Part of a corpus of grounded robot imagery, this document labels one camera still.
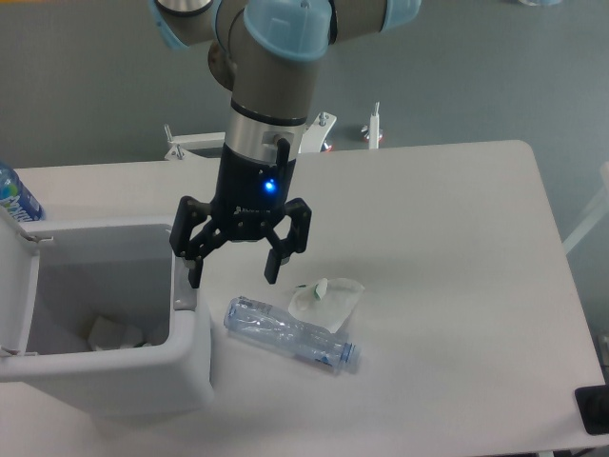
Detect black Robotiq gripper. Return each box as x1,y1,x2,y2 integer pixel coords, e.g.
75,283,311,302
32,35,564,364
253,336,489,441
169,142,312,288

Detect white push-button trash can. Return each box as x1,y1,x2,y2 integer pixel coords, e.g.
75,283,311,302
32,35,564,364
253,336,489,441
1,214,213,416

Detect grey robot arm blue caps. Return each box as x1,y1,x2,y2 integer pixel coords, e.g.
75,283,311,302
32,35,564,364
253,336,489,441
148,1,421,288

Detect crushed clear plastic bottle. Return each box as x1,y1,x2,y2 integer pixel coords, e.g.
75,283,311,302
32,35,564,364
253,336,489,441
224,296,361,373

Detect white plastic wrapper green print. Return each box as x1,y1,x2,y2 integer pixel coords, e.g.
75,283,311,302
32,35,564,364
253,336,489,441
287,278,364,333

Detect white paper inside bin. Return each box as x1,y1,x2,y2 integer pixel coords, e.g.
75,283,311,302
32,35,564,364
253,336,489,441
87,316,151,351

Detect blue labelled water bottle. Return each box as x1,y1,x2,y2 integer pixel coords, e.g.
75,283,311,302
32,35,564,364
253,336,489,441
1,163,46,223

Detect black device at table edge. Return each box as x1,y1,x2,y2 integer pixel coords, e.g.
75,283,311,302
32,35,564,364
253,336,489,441
575,385,608,436

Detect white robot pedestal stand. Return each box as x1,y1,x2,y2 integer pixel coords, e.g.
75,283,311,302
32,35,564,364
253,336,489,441
164,101,384,161

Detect white table leg frame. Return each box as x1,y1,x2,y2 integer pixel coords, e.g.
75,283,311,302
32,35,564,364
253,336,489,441
562,162,608,254

